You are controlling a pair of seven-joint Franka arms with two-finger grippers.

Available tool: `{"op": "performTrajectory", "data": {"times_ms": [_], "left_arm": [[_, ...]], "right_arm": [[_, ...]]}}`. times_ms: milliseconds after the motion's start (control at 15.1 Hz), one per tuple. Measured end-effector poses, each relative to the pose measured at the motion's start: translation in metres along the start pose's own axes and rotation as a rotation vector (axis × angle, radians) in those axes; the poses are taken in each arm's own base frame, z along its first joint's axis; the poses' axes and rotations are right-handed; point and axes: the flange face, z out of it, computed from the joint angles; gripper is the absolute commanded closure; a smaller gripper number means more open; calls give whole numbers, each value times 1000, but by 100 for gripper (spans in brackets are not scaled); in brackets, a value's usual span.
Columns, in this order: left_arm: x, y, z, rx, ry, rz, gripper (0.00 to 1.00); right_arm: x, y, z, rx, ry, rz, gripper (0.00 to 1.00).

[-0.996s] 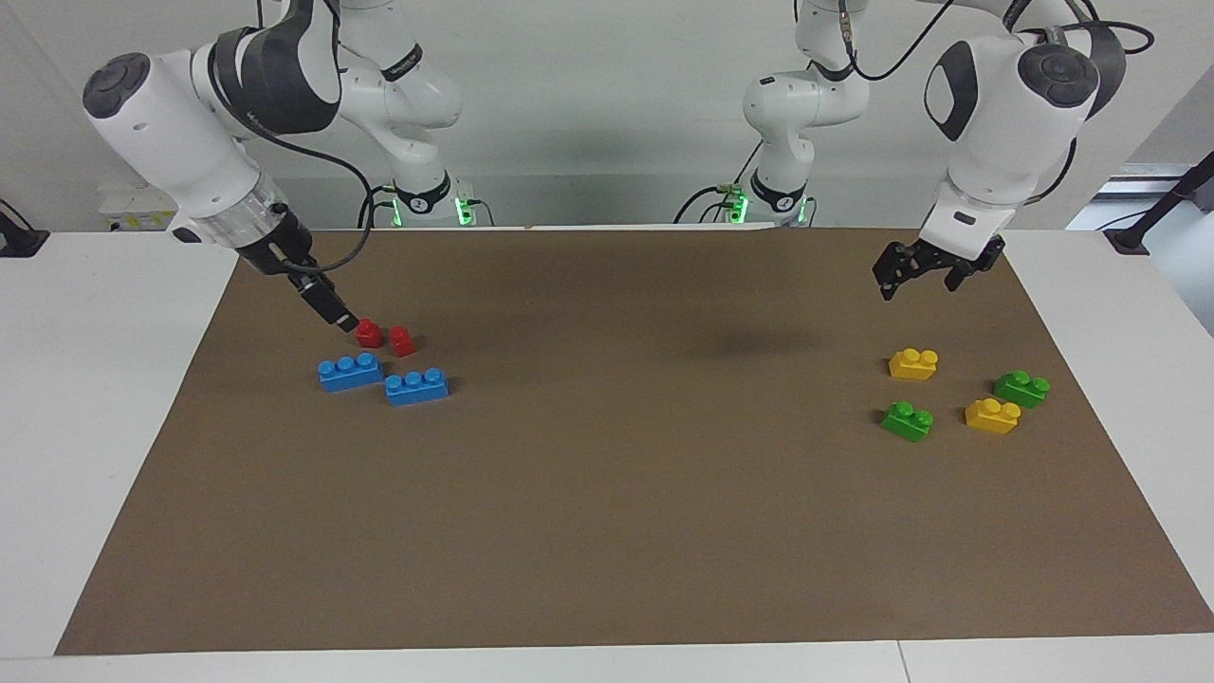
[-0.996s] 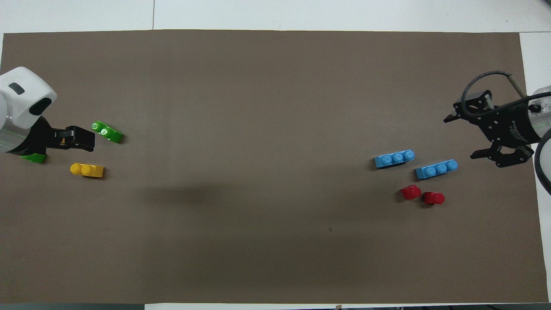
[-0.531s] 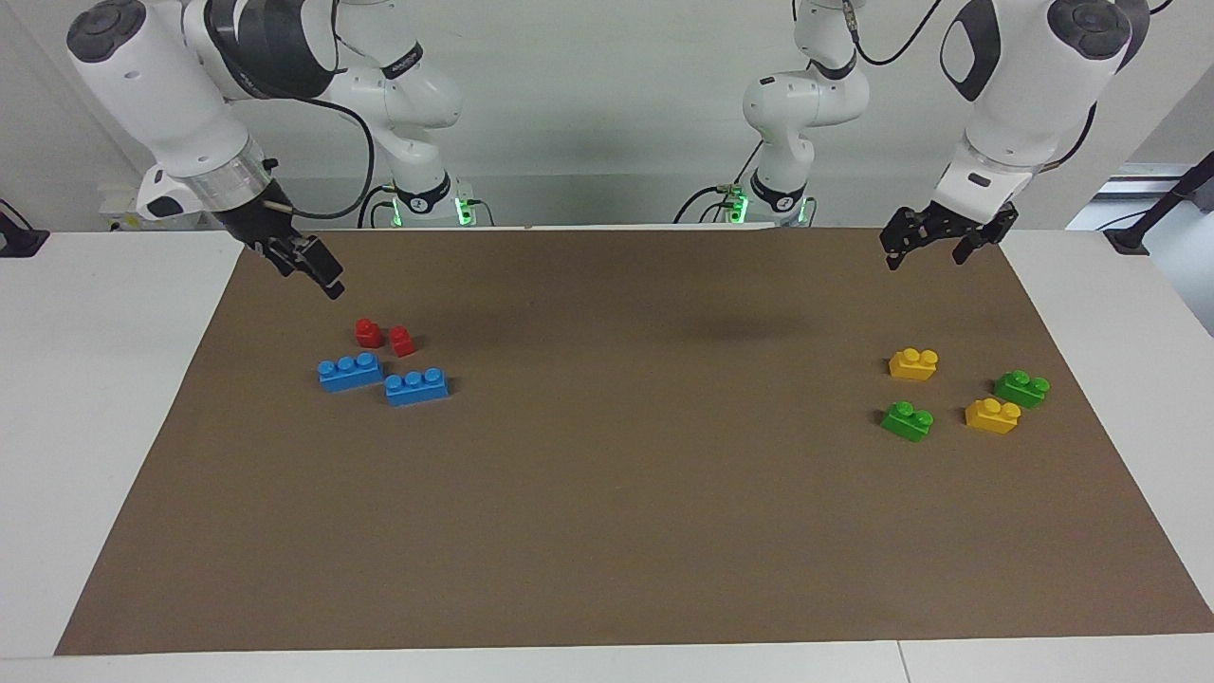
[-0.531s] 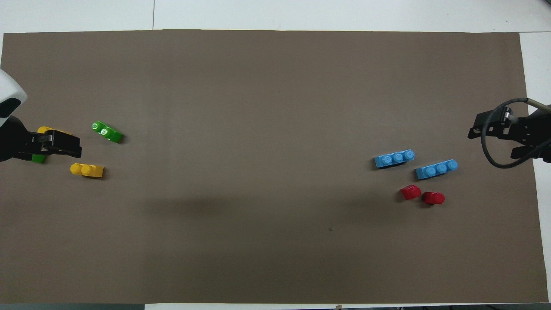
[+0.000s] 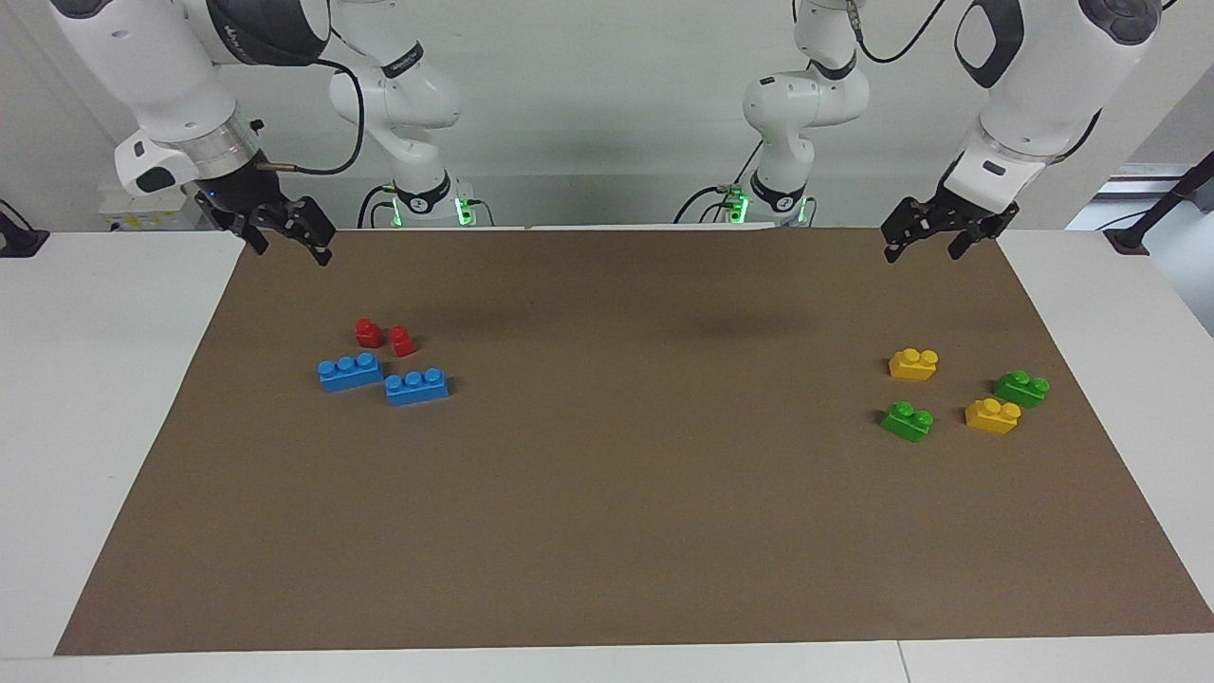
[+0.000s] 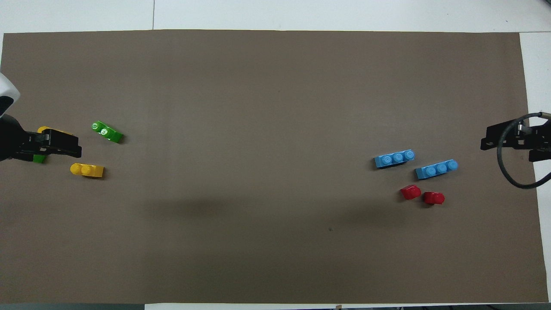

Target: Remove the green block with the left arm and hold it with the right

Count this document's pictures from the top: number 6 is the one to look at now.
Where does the blue three-stud block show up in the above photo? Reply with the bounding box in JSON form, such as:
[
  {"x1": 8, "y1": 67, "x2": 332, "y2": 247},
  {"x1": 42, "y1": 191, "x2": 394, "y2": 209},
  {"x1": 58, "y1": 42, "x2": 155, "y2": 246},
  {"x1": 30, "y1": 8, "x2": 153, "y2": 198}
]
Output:
[
  {"x1": 374, "y1": 149, "x2": 416, "y2": 169},
  {"x1": 415, "y1": 159, "x2": 459, "y2": 180}
]

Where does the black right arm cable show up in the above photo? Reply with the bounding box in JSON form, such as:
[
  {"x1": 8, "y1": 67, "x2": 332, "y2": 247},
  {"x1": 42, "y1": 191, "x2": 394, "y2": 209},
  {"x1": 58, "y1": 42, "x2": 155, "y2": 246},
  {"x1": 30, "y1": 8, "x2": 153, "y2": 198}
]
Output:
[{"x1": 497, "y1": 112, "x2": 551, "y2": 189}]

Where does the brown paper mat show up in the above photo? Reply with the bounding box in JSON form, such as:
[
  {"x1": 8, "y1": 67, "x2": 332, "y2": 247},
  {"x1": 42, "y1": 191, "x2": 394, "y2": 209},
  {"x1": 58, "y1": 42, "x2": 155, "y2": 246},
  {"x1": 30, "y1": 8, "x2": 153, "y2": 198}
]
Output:
[{"x1": 0, "y1": 29, "x2": 539, "y2": 304}]

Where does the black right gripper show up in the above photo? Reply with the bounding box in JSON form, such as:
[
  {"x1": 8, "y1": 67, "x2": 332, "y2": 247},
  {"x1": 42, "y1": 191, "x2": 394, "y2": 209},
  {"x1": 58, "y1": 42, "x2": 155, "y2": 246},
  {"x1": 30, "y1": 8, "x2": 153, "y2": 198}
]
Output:
[{"x1": 480, "y1": 121, "x2": 551, "y2": 163}]

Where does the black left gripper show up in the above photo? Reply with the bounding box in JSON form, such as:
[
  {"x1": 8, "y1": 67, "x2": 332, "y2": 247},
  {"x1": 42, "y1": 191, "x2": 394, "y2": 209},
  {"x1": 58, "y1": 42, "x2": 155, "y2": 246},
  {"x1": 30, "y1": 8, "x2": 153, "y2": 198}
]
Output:
[{"x1": 0, "y1": 114, "x2": 83, "y2": 162}]

